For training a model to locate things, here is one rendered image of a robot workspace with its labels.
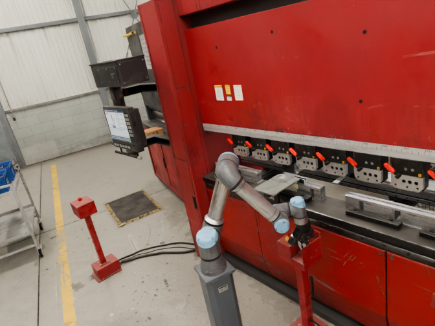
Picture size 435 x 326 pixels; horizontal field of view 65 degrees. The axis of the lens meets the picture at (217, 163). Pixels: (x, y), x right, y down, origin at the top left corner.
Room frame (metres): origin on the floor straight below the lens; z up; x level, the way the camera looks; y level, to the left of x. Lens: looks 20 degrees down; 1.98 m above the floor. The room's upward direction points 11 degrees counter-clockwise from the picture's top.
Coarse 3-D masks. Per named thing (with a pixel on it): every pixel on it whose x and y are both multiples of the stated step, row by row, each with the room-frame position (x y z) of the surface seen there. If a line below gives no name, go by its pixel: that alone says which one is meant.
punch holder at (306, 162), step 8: (296, 144) 2.02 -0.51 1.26; (304, 144) 1.98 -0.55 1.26; (296, 152) 2.03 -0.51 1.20; (304, 152) 1.98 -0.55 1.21; (312, 152) 1.93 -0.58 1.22; (320, 152) 1.95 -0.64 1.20; (296, 160) 2.03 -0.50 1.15; (304, 160) 1.98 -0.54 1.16; (312, 160) 1.93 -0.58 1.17; (320, 160) 1.95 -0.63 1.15; (304, 168) 1.99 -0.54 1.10; (312, 168) 1.94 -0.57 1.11
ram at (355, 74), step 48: (336, 0) 1.76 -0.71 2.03; (384, 0) 1.58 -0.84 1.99; (432, 0) 1.43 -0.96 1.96; (192, 48) 2.75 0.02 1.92; (240, 48) 2.33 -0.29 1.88; (288, 48) 2.02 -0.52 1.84; (336, 48) 1.78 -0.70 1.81; (384, 48) 1.58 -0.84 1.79; (432, 48) 1.42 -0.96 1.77; (288, 96) 2.05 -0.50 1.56; (336, 96) 1.79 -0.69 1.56; (384, 96) 1.58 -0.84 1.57; (432, 96) 1.42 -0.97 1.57; (336, 144) 1.80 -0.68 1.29; (384, 144) 1.59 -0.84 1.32; (432, 144) 1.41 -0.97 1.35
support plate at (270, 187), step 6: (270, 180) 2.12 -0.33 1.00; (276, 180) 2.10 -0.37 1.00; (288, 180) 2.07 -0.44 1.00; (294, 180) 2.05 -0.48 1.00; (258, 186) 2.06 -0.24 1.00; (264, 186) 2.05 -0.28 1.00; (270, 186) 2.03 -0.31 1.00; (276, 186) 2.01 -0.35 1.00; (282, 186) 2.00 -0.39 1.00; (288, 186) 1.99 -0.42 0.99; (264, 192) 1.97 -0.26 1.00; (270, 192) 1.95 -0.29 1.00; (276, 192) 1.93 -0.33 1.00
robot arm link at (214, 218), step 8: (232, 160) 1.64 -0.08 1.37; (216, 184) 1.70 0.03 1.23; (216, 192) 1.69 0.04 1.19; (224, 192) 1.68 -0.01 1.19; (216, 200) 1.69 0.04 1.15; (224, 200) 1.69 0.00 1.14; (216, 208) 1.69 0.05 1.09; (224, 208) 1.71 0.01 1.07; (208, 216) 1.72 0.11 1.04; (216, 216) 1.69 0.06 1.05; (208, 224) 1.69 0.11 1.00; (216, 224) 1.68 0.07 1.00
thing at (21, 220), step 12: (24, 180) 4.19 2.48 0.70; (12, 192) 3.38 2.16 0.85; (0, 216) 4.06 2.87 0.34; (12, 216) 4.00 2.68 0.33; (24, 216) 3.39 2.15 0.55; (36, 216) 4.18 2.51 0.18; (0, 228) 3.70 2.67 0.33; (12, 228) 3.63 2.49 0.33; (24, 228) 3.56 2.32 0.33; (0, 240) 3.38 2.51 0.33; (12, 240) 3.31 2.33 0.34; (36, 240) 3.40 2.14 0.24; (12, 252) 3.30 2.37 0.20
